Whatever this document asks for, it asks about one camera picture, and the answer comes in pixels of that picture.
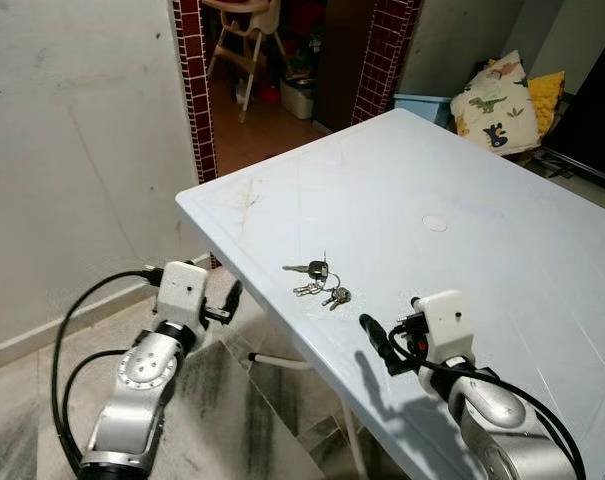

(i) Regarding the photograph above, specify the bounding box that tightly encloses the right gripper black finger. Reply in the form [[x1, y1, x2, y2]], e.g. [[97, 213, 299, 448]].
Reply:
[[358, 313, 407, 377]]

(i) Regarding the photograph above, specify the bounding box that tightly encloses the white tube with black tip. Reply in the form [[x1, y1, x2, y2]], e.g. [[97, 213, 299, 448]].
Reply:
[[249, 351, 310, 372]]

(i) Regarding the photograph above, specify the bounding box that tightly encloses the white table leg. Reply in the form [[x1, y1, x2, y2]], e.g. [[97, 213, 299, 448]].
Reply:
[[340, 404, 370, 480]]

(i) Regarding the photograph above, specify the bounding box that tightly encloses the small red object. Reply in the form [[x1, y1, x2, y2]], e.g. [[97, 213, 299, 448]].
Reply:
[[254, 84, 281, 107]]

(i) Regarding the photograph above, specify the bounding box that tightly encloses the white storage bin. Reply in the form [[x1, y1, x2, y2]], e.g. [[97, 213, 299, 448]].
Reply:
[[279, 78, 319, 122]]

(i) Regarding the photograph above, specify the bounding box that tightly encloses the red tiled doorway pillar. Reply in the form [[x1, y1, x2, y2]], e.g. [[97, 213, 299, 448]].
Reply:
[[171, 0, 220, 187], [351, 0, 424, 127]]

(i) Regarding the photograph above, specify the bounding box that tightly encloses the light blue plastic box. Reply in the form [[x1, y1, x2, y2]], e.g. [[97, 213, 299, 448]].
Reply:
[[393, 93, 459, 127]]

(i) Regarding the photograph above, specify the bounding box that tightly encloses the dinosaur print pillow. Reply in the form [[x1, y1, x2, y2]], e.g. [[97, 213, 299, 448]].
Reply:
[[450, 50, 541, 157]]

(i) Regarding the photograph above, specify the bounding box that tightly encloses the wooden high chair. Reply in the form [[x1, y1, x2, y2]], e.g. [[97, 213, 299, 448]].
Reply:
[[202, 0, 284, 125]]

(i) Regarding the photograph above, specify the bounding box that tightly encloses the yellow pillow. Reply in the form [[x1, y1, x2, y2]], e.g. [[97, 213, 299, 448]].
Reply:
[[527, 70, 567, 139]]

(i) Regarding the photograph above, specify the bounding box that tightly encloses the black furniture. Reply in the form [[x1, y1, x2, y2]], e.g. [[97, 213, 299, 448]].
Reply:
[[554, 22, 605, 189]]

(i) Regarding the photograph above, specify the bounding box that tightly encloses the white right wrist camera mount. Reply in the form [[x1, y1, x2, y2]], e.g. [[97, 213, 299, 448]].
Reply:
[[418, 290, 476, 365]]

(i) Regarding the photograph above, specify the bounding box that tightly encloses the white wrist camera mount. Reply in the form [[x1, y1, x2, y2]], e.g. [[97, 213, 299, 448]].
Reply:
[[151, 261, 212, 334], [418, 290, 476, 365]]

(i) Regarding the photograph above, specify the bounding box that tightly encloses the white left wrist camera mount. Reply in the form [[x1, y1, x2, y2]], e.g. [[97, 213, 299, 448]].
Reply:
[[151, 261, 212, 334]]

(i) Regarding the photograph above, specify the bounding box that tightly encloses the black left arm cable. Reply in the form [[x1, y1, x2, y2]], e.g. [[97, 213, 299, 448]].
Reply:
[[50, 266, 167, 473], [60, 347, 135, 461]]

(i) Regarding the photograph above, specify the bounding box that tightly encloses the bunch of keys on ring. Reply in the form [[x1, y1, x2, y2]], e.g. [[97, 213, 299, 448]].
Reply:
[[283, 252, 352, 310]]

